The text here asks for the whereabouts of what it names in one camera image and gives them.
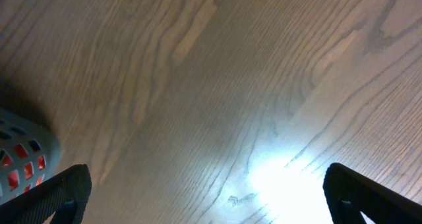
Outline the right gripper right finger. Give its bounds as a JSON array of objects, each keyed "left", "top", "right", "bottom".
[{"left": 323, "top": 163, "right": 421, "bottom": 224}]

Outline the dark grey plastic basket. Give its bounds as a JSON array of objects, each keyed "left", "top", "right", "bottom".
[{"left": 1, "top": 109, "right": 61, "bottom": 204}]

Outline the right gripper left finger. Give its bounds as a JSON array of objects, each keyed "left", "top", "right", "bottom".
[{"left": 1, "top": 164, "right": 92, "bottom": 224}]

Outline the orange biscuit roll pack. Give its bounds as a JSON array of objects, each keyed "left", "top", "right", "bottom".
[{"left": 1, "top": 144, "right": 47, "bottom": 196}]

